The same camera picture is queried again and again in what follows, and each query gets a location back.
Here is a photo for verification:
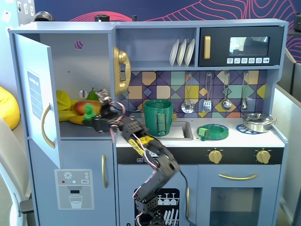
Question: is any gold dishwasher handle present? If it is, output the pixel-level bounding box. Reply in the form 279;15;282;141
185;187;190;219

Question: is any gold microwave handle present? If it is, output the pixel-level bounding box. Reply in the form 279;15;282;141
203;35;211;59

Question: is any black toy microwave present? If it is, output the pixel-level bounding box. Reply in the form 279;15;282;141
198;26;285;67

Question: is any gold fridge handle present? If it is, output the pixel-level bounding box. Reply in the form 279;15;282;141
101;154;108;189

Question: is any white chair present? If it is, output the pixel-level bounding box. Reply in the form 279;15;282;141
0;117;33;226

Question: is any metal slotted spatula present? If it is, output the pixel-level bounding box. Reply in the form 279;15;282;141
202;73;212;113

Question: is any blue cabinet door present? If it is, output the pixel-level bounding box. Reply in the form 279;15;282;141
13;33;61;170

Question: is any steel pot with lid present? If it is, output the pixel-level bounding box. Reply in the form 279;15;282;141
240;113;276;133

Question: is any blue trivet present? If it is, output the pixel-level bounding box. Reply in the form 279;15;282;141
236;123;266;135

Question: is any yellow toy banana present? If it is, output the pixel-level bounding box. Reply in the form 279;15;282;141
56;90;83;125

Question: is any green toy pineapple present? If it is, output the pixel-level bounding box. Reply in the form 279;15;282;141
82;103;96;122

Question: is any grey toy sink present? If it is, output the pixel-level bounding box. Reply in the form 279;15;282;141
162;121;194;141

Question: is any gold stove knob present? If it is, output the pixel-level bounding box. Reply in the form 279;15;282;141
208;150;223;164
256;150;271;164

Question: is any yellow bean bag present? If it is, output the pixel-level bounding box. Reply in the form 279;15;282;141
0;86;21;130

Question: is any green printed ring dish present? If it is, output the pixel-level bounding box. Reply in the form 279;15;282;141
197;123;229;141

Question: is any metal ladle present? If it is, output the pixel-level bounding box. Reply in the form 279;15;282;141
221;72;232;110

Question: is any gold toy phone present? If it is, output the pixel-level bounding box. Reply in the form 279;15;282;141
112;46;132;97

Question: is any green toy pear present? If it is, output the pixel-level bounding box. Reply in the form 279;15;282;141
86;87;98;101

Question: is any red orange toy mango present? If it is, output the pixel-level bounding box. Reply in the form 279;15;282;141
74;100;103;115

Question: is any grey office partition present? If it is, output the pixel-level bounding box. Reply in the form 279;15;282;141
275;47;301;226

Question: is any green printed cup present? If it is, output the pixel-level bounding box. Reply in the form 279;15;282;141
143;99;174;137

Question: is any white toy plate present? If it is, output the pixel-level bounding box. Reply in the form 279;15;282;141
184;38;196;66
176;39;188;67
169;39;180;67

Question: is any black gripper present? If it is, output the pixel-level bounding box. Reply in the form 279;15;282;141
90;103;139;138

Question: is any gold cabinet door handle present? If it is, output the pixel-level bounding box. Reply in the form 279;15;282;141
41;103;56;149

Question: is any black round device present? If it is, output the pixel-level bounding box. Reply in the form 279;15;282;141
34;11;55;22

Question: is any metal skimmer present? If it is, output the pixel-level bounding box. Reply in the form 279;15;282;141
181;73;196;113

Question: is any blue toy kitchen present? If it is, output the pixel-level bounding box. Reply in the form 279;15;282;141
8;20;289;226

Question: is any gold oven handle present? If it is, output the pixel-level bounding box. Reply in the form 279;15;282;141
218;173;259;181

